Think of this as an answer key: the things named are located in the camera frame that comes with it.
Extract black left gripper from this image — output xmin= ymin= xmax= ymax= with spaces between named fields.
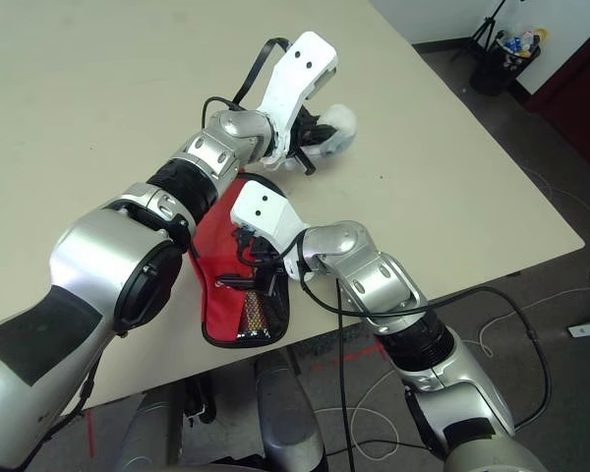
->
xmin=294 ymin=111 xmax=339 ymax=176

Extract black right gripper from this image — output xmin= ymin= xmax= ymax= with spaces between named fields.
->
xmin=215 ymin=225 xmax=289 ymax=296

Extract black red paddle case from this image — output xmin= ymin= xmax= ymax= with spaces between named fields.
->
xmin=189 ymin=171 xmax=292 ymax=350

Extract red ping-pong paddle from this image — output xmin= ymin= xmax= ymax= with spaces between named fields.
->
xmin=196 ymin=179 xmax=272 ymax=339

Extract red floor tape cross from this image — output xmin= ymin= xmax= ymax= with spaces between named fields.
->
xmin=309 ymin=343 xmax=389 ymax=373

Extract black trash bin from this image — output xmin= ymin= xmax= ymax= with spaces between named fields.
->
xmin=469 ymin=29 xmax=543 ymax=98

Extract grey left robot leg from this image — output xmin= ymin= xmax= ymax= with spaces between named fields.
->
xmin=115 ymin=387 xmax=186 ymax=472

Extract black tripod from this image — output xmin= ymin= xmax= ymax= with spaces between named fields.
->
xmin=450 ymin=0 xmax=510 ymax=63

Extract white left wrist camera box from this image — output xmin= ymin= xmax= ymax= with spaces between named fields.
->
xmin=258 ymin=31 xmax=339 ymax=171

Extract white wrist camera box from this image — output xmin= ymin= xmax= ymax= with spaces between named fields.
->
xmin=229 ymin=180 xmax=311 ymax=281
xmin=258 ymin=31 xmax=339 ymax=171

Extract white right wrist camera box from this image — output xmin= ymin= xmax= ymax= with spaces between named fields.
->
xmin=229 ymin=180 xmax=311 ymax=281

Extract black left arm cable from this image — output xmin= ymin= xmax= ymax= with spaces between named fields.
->
xmin=200 ymin=37 xmax=291 ymax=129

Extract white floor cable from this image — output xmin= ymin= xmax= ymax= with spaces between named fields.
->
xmin=317 ymin=287 xmax=590 ymax=461

